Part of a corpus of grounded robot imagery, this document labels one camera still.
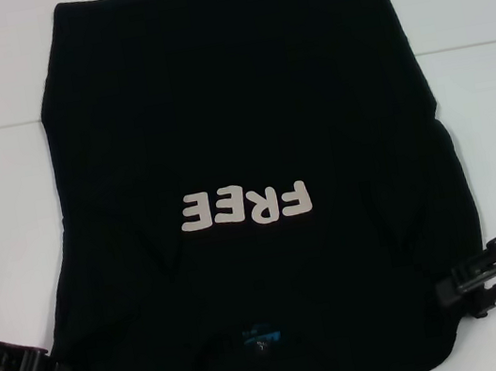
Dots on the black shirt with FREE print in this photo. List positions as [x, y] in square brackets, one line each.
[234, 102]

